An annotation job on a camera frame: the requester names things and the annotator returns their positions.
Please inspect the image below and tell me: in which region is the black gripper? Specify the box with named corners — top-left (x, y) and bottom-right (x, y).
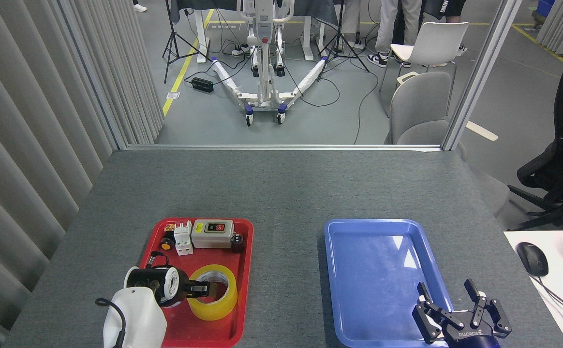
top-left (173, 272), bottom-right (217, 306)
top-left (412, 279), bottom-right (512, 348)

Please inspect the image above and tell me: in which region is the yellow tape roll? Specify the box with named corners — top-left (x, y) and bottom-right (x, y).
top-left (186, 264), bottom-right (238, 321)

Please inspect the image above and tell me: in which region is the white circuit breaker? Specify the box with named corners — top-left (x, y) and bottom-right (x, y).
top-left (174, 221), bottom-right (194, 256)

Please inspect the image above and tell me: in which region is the red plastic tray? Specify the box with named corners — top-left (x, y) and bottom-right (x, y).
top-left (116, 217), bottom-right (254, 348)

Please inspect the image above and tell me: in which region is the black computer mouse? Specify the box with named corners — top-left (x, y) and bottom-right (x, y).
top-left (516, 242), bottom-right (549, 277)

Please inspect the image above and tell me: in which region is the blue plastic tray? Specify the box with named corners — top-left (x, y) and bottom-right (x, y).
top-left (324, 218), bottom-right (462, 348)

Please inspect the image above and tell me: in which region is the white desk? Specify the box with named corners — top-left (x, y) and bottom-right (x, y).
top-left (504, 230), bottom-right (563, 348)

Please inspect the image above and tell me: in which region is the grey upholstered chair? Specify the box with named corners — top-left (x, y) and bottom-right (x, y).
top-left (385, 72), bottom-right (510, 217)

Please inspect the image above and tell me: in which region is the white wheeled stand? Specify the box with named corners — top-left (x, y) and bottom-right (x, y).
top-left (210, 0), bottom-right (329, 127)

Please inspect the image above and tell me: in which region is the black tripod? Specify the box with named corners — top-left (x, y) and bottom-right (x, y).
top-left (317, 0), bottom-right (370, 82)
top-left (162, 0), bottom-right (213, 84)

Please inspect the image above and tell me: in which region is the white plastic chair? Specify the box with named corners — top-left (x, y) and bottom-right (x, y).
top-left (380, 22), bottom-right (469, 116)

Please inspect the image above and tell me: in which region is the dark cloth covered table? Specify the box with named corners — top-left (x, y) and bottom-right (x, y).
top-left (168, 0), bottom-right (342, 62)

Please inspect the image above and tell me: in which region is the person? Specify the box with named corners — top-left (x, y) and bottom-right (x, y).
top-left (368, 0), bottom-right (423, 68)
top-left (338, 0), bottom-right (365, 53)
top-left (424, 0), bottom-right (468, 54)

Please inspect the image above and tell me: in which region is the grey switch box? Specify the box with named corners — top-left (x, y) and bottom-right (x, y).
top-left (191, 220), bottom-right (235, 249)

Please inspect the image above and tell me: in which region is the silver aluminium rail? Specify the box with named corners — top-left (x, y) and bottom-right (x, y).
top-left (126, 144), bottom-right (442, 152)

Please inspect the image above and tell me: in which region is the silver aluminium post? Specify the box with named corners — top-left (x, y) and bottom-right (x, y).
top-left (442, 0), bottom-right (524, 151)

